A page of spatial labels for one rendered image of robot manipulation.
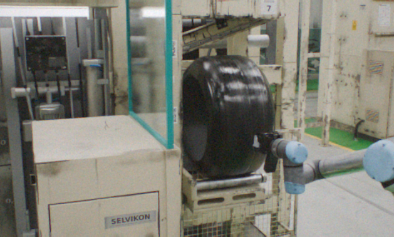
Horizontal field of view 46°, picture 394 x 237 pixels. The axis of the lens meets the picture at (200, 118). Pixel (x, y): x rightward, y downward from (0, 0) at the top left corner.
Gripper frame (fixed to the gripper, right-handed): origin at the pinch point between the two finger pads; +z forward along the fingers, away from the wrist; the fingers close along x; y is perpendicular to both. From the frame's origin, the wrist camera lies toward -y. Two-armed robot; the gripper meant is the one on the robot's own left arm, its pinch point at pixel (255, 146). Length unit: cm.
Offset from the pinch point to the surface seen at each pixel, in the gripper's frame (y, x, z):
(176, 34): 49, 28, 15
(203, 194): -22.0, 19.2, 15.3
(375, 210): -93, -186, 148
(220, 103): 19.4, 14.8, 1.7
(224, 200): -25.8, 9.8, 14.1
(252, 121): 11.1, 1.9, -0.8
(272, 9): 63, -31, 39
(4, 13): 59, 96, 21
